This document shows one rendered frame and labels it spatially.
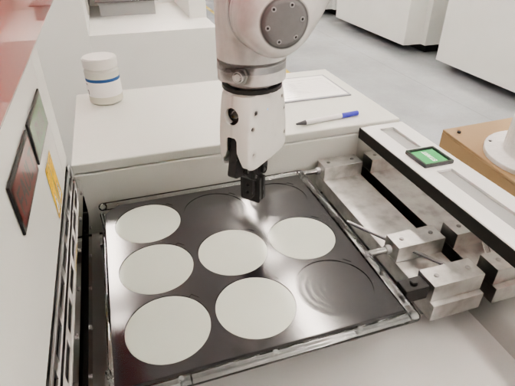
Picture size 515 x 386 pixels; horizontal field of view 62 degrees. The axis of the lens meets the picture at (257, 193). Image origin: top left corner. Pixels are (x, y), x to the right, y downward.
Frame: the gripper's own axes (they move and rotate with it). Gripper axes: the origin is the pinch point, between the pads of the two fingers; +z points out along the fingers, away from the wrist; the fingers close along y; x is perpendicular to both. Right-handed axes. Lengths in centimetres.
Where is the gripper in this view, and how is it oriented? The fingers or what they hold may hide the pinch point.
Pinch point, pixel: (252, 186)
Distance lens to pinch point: 62.1
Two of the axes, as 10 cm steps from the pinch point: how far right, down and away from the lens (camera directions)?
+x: -8.6, -2.7, 4.2
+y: 5.0, -4.7, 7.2
